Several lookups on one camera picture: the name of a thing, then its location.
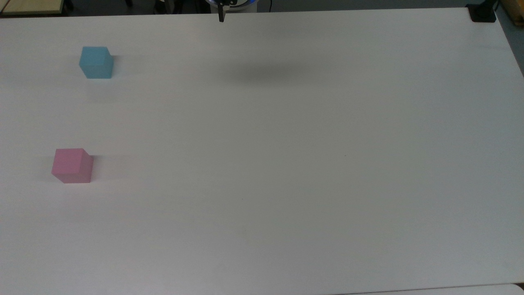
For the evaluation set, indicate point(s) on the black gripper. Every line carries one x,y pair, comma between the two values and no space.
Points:
227,2

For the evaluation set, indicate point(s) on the blue foam cube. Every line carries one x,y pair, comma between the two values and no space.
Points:
96,61

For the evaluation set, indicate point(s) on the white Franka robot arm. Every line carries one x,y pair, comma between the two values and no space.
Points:
245,3

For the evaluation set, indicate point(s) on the pink foam cube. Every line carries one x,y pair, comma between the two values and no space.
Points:
71,166

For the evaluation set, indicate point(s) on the light wooden table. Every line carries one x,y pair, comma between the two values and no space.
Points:
32,6

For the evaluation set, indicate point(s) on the wooden board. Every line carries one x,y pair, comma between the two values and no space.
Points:
516,10

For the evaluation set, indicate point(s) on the black corner clamp mount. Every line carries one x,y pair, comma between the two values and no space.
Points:
483,14

